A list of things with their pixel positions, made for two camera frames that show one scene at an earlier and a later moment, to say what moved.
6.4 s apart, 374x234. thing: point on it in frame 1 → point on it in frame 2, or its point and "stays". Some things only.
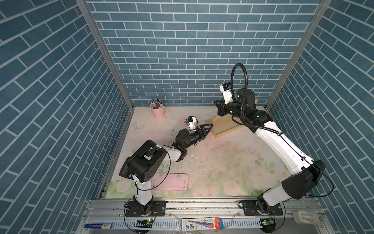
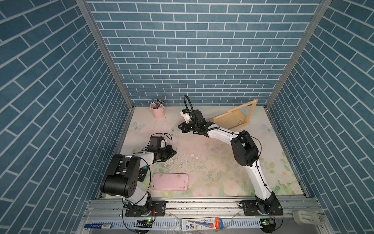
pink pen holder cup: [158, 113] stays
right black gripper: [221, 107] → [184, 130]
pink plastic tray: [173, 181] stays
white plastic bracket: [304, 217] stays
